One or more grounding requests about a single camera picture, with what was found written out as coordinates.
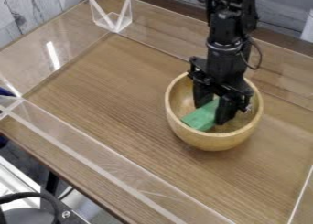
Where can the clear acrylic tray wall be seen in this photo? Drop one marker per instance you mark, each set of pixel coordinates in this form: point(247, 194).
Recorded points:
point(93, 95)

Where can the light wooden bowl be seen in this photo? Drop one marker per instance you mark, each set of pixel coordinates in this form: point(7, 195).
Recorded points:
point(223, 137)

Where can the blue object at left edge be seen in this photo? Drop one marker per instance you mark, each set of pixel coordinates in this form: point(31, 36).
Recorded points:
point(5, 92)

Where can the black metal table leg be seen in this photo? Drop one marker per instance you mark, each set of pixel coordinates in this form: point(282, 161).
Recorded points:
point(53, 183)

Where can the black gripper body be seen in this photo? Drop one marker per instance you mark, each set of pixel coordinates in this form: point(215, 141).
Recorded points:
point(221, 71)

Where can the green rectangular block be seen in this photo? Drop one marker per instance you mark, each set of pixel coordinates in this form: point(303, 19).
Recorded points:
point(201, 119)

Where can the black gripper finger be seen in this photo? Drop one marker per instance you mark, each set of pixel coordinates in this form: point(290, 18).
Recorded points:
point(203, 94)
point(227, 110)

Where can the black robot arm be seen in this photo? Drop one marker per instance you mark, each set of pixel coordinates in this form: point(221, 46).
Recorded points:
point(232, 20)

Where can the white object at right edge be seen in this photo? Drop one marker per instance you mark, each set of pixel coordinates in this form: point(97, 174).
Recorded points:
point(307, 36)

